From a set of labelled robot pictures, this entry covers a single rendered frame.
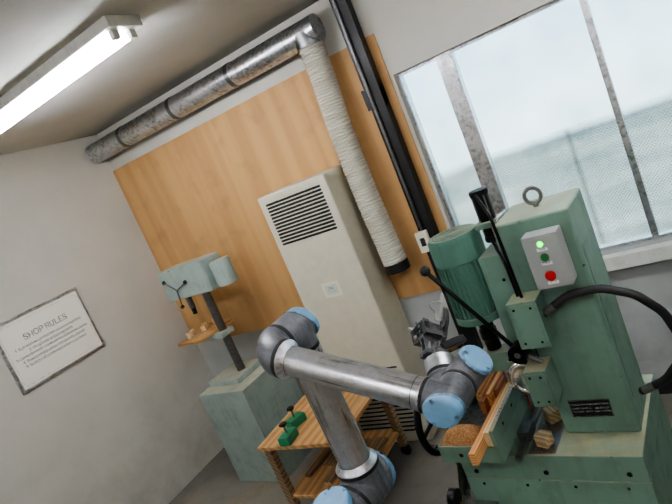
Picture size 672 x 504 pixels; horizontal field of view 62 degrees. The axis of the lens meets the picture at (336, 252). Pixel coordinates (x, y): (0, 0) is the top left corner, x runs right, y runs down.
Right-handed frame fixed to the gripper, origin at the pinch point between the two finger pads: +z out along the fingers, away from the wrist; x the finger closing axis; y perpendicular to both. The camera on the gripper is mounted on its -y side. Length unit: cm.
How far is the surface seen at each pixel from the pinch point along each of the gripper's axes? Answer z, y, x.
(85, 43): 113, 124, 16
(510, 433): -28.2, -34.6, 17.2
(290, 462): 68, -54, 235
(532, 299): -10.5, -17.5, -23.3
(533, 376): -22.4, -28.1, -4.8
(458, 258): 12.1, -5.7, -12.7
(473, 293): 5.7, -14.4, -5.9
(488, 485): -35, -40, 39
